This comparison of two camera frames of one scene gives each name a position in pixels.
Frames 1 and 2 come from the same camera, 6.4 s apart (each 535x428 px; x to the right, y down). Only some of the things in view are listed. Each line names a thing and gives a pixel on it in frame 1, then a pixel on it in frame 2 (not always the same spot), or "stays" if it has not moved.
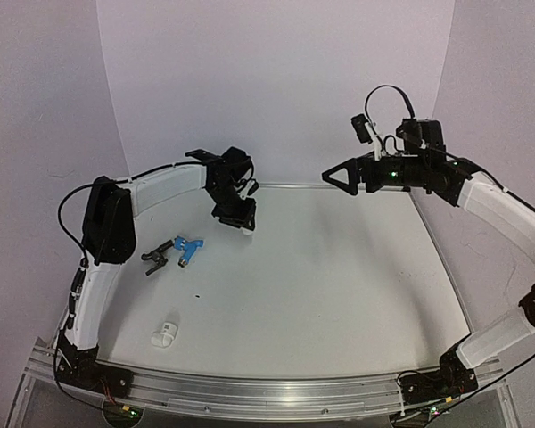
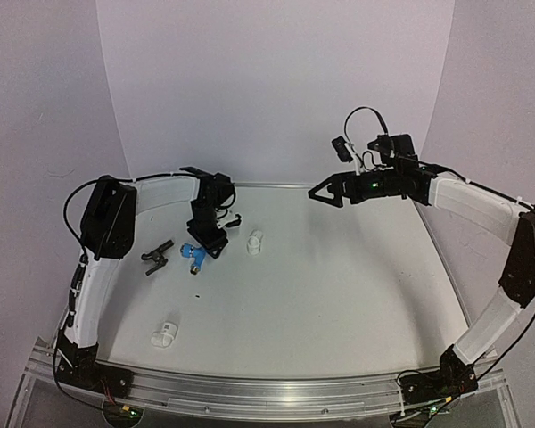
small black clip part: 158,256 stays
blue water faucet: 189,247 → 198,253
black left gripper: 241,218 → 210,242
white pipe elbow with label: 164,337 stays
